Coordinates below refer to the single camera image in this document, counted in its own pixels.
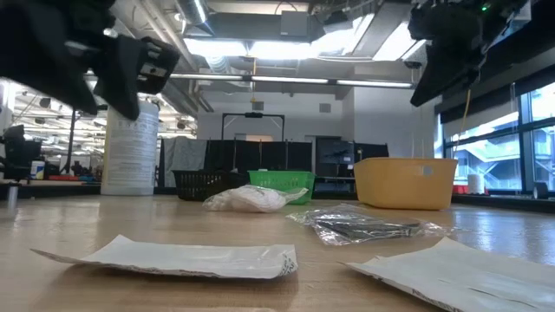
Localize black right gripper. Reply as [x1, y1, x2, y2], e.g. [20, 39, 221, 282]
[407, 0, 496, 107]

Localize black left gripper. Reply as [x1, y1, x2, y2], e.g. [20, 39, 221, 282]
[0, 0, 181, 122]

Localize clear bag black round item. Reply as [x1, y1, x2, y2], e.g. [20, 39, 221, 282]
[285, 203, 453, 248]

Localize white paper packet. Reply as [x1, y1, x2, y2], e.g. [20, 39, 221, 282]
[341, 236, 555, 312]
[29, 233, 300, 280]

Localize clear bag white grey contents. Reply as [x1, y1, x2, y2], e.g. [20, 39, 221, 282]
[201, 184, 310, 214]

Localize black tripod stand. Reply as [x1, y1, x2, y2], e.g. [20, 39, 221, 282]
[60, 107, 103, 175]

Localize white wipes canister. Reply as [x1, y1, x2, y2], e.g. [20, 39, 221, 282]
[100, 100, 160, 197]

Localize black office equipment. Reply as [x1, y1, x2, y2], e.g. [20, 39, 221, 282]
[0, 124, 43, 181]

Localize white plastic tub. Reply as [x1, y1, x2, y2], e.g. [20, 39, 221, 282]
[29, 159, 47, 181]

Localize white paper towel roll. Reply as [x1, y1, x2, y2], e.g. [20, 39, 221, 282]
[467, 173, 486, 196]

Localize yellow plastic basket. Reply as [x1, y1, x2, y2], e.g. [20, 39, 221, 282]
[352, 156, 460, 212]

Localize grey cloth cover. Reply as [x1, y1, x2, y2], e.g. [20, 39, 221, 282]
[161, 136, 209, 189]

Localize black monitor desk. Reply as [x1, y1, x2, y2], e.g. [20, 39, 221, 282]
[315, 137, 390, 194]

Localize grey ceiling box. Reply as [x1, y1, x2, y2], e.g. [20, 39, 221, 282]
[279, 10, 310, 38]

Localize long ceiling light bar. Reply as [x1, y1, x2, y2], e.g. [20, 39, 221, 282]
[168, 72, 414, 89]

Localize black plastic basket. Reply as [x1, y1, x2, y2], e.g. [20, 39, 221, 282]
[172, 169, 251, 203]

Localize black partition panels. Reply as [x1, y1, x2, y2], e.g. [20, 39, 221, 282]
[203, 139, 314, 172]

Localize green plastic basket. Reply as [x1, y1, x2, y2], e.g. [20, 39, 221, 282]
[247, 169, 317, 206]

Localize yellow hanging cable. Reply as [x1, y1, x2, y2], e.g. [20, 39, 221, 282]
[458, 88, 473, 145]

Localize black overhead camera rig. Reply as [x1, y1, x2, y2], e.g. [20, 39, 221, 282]
[221, 111, 286, 142]

